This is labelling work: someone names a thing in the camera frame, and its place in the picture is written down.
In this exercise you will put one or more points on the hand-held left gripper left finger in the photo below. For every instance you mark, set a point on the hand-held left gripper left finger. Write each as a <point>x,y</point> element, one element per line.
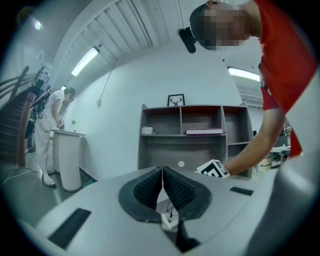
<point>130,202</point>

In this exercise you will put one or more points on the person's head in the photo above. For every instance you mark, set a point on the person's head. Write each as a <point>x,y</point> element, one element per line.
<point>225,22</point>

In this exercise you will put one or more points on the long ceiling tube light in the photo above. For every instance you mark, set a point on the long ceiling tube light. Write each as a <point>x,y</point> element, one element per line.
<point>85,61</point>
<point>243,74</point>

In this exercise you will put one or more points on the white round sticker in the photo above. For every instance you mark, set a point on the white round sticker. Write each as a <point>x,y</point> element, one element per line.
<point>181,164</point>

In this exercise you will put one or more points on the white pedestal table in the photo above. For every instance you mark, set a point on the white pedestal table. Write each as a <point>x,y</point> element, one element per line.
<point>68,160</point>

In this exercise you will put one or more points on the person's red shirt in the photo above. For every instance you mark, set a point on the person's red shirt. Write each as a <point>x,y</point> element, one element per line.
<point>287,50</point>

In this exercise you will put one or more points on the black framed deer picture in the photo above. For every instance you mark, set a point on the black framed deer picture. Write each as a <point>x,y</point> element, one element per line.
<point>176,100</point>

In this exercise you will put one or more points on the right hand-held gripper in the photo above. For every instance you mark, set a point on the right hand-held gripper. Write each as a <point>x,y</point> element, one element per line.
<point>213,170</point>

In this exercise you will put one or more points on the dark wooden staircase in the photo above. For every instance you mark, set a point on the dark wooden staircase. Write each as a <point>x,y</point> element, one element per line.
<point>12,120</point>

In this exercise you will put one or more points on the small potted white flower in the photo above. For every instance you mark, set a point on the small potted white flower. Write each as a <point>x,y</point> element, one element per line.
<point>73,122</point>

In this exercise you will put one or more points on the small white box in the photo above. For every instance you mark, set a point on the small white box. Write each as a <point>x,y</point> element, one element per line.
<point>147,130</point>

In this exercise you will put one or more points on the pink flat book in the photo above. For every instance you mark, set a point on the pink flat book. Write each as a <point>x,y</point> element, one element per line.
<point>203,131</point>

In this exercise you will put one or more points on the round ceiling spotlight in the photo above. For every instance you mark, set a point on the round ceiling spotlight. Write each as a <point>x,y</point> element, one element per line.
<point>37,25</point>

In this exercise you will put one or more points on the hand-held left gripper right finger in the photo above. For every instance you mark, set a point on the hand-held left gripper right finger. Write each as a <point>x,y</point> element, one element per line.
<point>200,202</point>

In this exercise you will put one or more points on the person's right forearm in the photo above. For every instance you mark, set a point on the person's right forearm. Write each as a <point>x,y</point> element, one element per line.
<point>255,150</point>

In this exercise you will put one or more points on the black head-worn camera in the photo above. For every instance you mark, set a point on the black head-worn camera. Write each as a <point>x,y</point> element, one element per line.
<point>188,40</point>

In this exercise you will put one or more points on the grey wooden shelf unit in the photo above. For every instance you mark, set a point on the grey wooden shelf unit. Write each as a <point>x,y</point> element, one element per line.
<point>187,147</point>

